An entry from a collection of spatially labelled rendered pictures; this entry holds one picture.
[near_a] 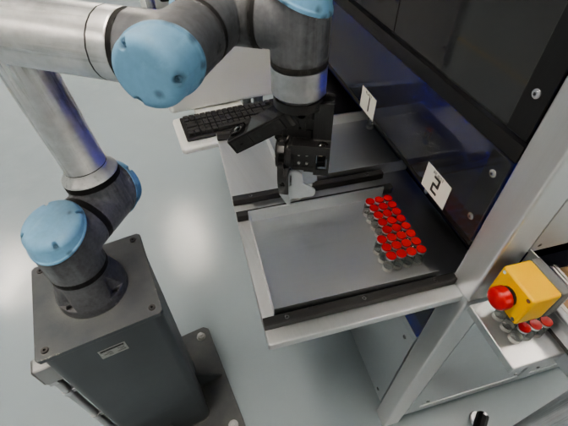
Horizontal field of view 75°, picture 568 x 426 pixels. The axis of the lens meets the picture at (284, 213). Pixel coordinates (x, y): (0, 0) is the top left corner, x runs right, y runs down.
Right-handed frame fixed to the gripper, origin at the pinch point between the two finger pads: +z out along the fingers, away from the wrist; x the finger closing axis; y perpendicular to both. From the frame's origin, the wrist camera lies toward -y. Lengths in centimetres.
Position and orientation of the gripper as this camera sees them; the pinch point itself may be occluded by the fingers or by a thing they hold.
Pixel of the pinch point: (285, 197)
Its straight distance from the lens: 66.3
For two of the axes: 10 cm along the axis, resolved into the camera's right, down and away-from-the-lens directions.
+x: 1.4, -7.2, 6.8
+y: 9.9, 0.9, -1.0
